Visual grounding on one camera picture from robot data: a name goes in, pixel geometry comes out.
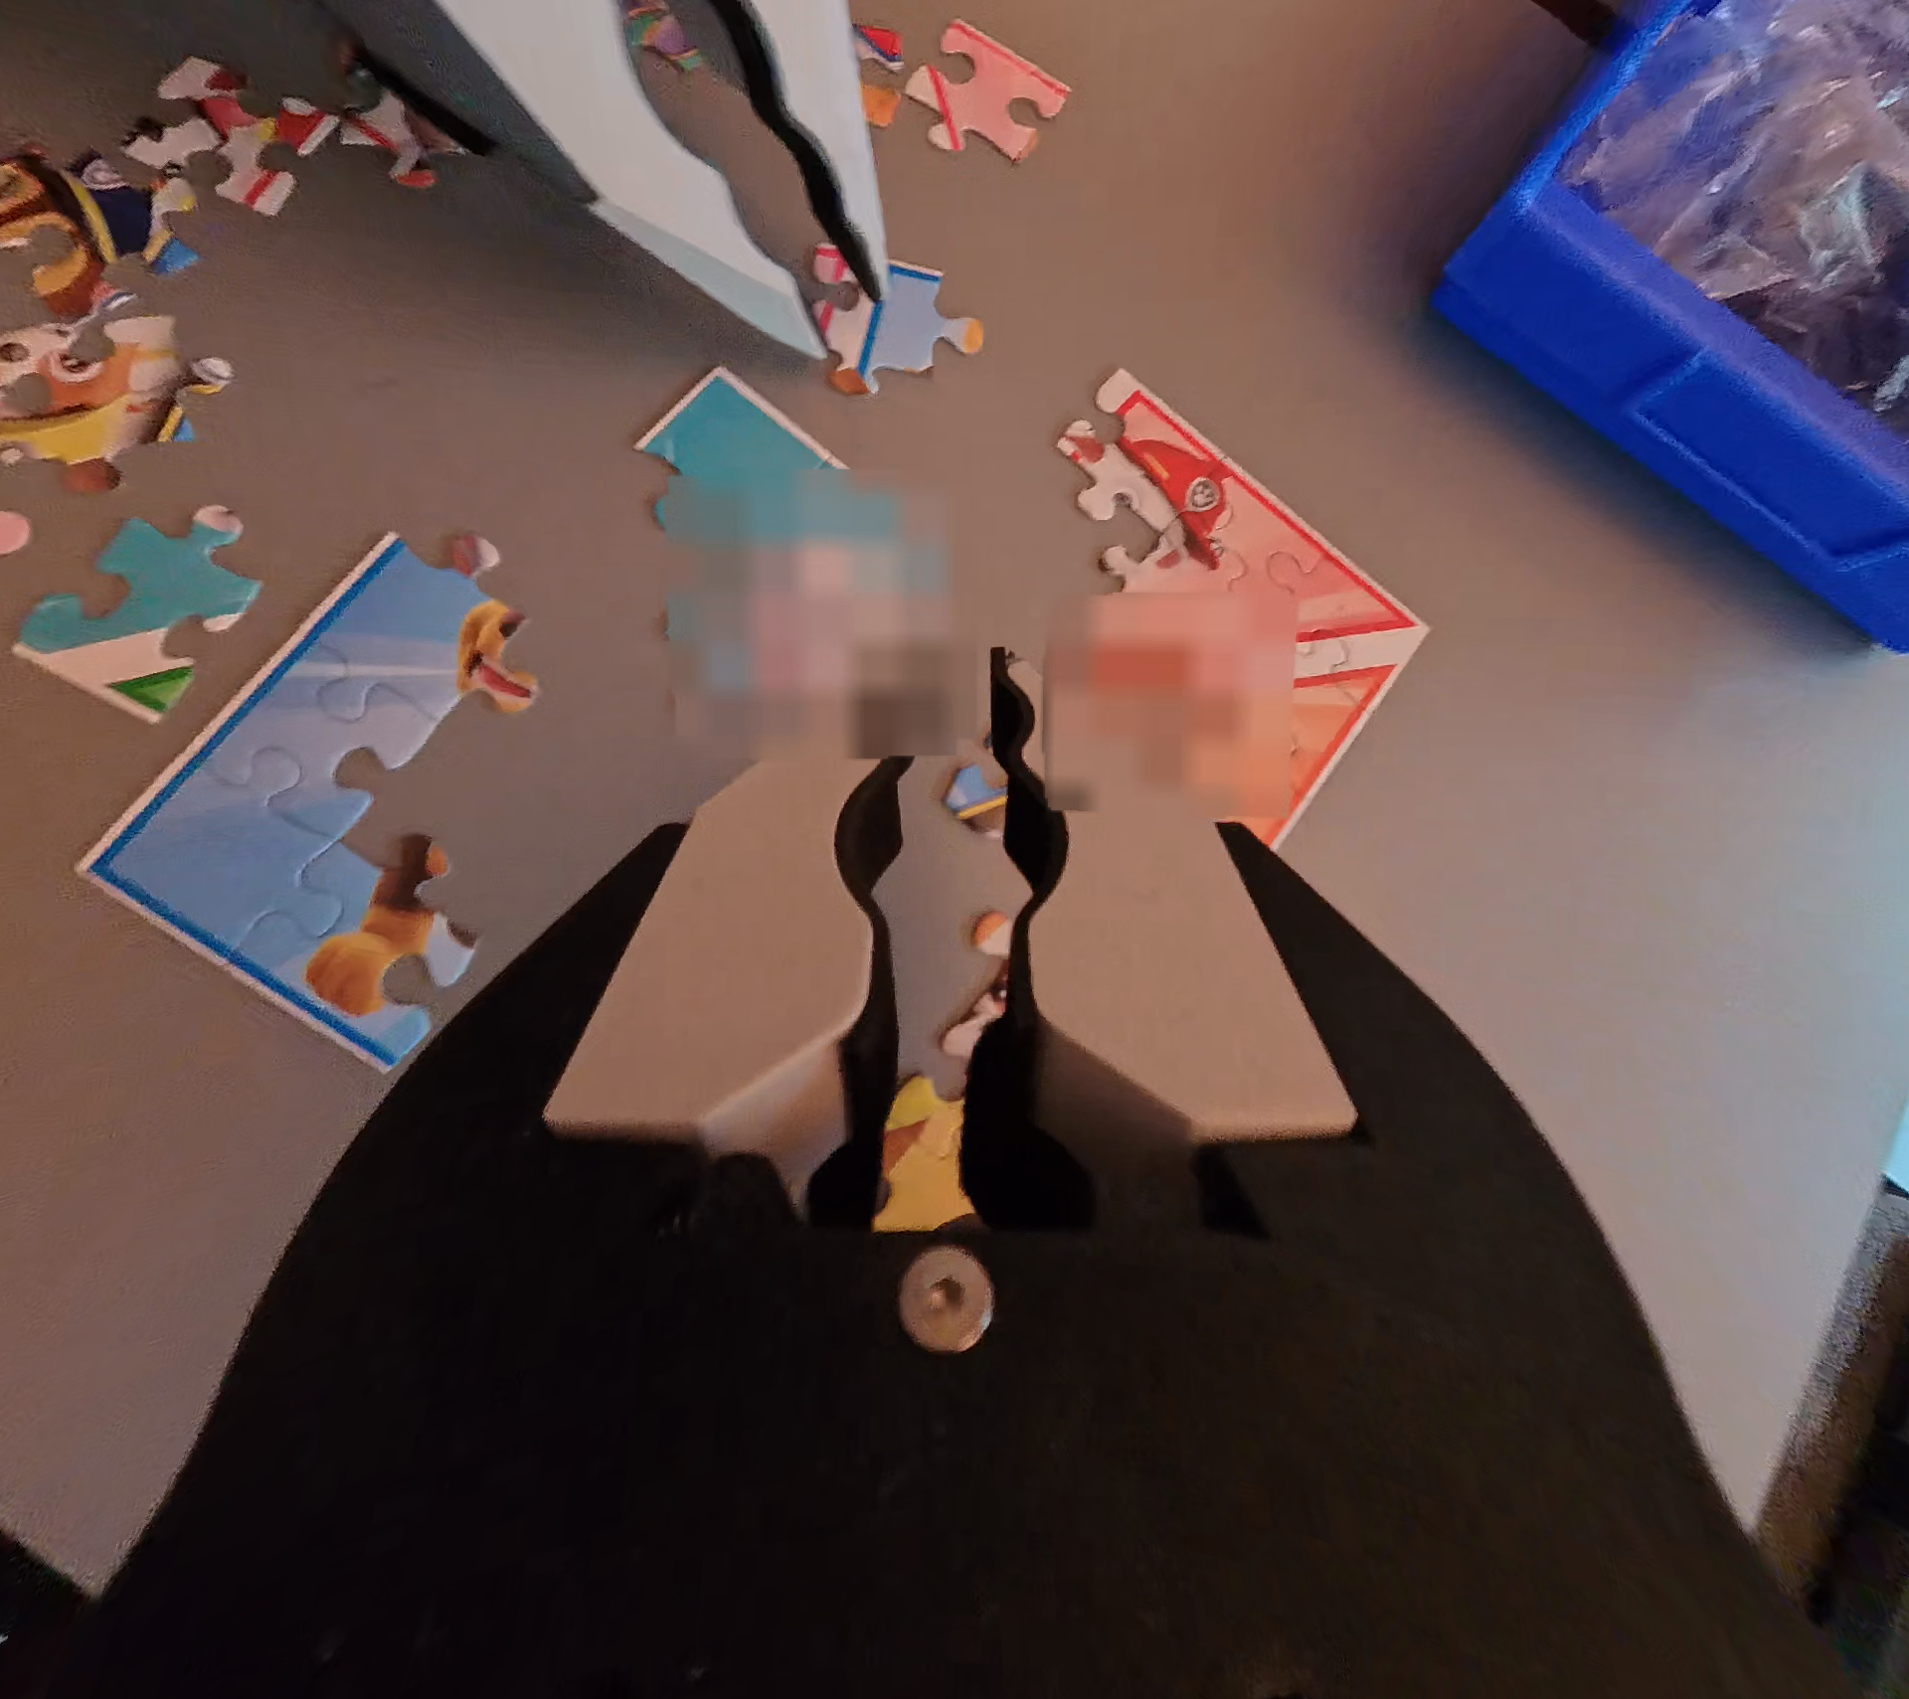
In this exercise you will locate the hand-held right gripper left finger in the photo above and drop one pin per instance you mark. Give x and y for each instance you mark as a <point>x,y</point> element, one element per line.
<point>716,982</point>

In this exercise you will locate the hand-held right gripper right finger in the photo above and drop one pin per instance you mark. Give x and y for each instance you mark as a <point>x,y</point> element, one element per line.
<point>1193,982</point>

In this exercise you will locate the purple teal striped puzzle piece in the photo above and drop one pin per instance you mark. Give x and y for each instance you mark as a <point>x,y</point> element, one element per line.
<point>664,29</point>

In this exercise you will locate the yellow border puzzle section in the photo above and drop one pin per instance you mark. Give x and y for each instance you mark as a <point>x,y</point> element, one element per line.
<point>925,1164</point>

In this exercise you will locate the pink red striped puzzle piece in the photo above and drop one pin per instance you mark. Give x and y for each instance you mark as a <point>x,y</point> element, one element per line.
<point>984,89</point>

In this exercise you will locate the orange tail blue border puzzle piece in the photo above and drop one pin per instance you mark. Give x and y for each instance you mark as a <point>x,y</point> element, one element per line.
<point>372,953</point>

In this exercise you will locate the teal white puzzle piece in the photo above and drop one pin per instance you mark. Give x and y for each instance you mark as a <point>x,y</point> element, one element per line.
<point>732,432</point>

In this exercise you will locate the blue white red striped puzzle piece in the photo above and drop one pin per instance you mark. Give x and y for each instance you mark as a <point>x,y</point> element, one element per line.
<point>910,329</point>

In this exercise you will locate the light blue sky puzzle section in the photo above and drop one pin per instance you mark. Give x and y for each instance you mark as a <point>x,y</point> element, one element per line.
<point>372,672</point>

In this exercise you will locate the red border dog puzzle section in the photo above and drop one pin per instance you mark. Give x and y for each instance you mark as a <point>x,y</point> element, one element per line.
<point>1164,478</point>

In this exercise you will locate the yellow helmet dog puzzle piece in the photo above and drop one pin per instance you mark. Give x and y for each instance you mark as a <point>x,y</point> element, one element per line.
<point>89,401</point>

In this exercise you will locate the plain blue puzzle piece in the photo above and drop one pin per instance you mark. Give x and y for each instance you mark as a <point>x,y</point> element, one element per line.
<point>179,865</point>

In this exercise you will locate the grey desk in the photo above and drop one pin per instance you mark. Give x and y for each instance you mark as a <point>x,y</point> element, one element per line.
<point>1268,240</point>

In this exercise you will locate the white dog red striped puzzle piece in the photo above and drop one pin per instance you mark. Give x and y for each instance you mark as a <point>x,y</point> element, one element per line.
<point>372,135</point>

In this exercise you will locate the white orange puzzle piece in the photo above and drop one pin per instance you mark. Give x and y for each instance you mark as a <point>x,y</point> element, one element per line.
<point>880,80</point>

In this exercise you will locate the teal green corner puzzle piece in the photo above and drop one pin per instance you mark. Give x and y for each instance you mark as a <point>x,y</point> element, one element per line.
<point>133,596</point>

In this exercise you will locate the blue plastic bin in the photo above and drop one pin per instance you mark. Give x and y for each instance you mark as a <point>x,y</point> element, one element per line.
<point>1639,356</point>

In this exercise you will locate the clear plastic bag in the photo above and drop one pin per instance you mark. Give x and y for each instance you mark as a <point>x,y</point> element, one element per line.
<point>1788,164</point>

